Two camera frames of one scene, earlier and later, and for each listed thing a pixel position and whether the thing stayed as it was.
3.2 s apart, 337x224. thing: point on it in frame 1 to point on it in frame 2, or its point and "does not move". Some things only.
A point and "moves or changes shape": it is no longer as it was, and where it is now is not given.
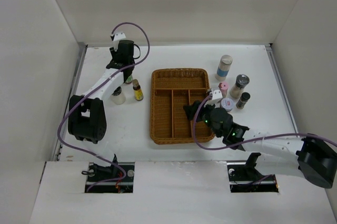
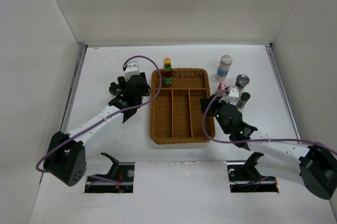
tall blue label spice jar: (223, 68) does not move
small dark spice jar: (242, 101) does not move
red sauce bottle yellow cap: (129, 80) moves or changes shape
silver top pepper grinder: (241, 81) does not move
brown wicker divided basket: (171, 89) does not move
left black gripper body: (115, 52) to (123, 83)
